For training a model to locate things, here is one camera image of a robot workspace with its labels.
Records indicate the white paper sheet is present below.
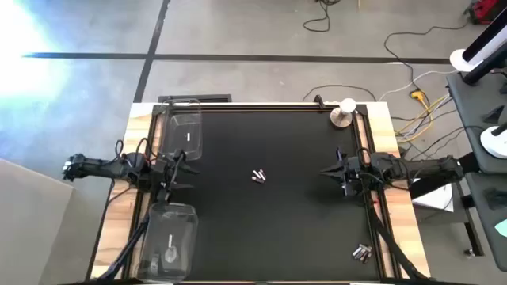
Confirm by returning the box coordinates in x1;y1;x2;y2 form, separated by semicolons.
410;160;456;214

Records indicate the dark grey side table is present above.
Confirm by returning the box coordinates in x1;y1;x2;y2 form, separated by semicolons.
463;172;507;273
446;72;507;175

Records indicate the black bracket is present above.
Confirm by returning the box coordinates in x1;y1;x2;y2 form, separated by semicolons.
482;104;506;124

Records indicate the black table crossbar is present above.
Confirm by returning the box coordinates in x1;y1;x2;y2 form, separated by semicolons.
407;151;481;200

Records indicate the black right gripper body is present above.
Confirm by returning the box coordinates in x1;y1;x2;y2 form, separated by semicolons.
339;152;373;198

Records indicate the black aluminium table frame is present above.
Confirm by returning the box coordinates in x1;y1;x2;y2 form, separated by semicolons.
89;101;432;285

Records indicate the yellow extension cord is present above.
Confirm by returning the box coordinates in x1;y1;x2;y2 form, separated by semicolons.
395;89;451;144

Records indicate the grey cabinet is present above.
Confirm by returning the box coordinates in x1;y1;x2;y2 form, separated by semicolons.
0;158;75;285

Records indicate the white round-base stand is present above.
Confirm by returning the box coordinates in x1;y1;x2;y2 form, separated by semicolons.
449;17;507;73
479;120;507;160

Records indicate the white floor cable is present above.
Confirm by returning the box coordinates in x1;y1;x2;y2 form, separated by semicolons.
378;70;459;103

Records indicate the red tool bag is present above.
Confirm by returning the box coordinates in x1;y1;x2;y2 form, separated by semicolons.
463;0;501;25

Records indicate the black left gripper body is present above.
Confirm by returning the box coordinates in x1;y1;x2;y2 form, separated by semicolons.
151;153;184;203

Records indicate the black diagonal frame strut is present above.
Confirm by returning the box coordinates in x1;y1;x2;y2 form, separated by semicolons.
368;199;423;281
94;211;154;283

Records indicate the clear plastic bin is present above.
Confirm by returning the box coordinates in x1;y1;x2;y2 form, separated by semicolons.
159;97;204;162
135;201;200;283

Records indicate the black floor cable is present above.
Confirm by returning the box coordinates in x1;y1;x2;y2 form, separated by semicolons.
302;0;342;33
383;24;472;94
302;83;377;103

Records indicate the black stand pole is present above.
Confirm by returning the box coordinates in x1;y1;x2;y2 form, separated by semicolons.
462;50;507;86

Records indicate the black cloth bundle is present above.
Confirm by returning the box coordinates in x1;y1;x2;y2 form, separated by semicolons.
482;188;507;211

